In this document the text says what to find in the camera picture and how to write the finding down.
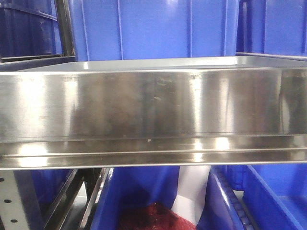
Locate stainless steel shelf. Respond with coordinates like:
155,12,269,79
0,56,307,170

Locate lower metal shelf rails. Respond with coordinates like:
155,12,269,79
44,168,113,230

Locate large blue bin behind shelf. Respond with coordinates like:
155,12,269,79
69,0,239,61

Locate blue bin lower centre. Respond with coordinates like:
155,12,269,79
90,165,198,230

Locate dark red mesh material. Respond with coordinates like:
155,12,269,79
117,202,196,230

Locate blue bin lower right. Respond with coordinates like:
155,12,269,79
197,164,307,230

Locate blue bin upper right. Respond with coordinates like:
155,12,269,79
236,0,307,56

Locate dark blue bin upper left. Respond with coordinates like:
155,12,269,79
0,0,62,58

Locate black shelf upright post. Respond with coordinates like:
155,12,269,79
55,0,75,56

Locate perforated grey rack post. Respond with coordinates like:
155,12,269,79
0,170,44,230

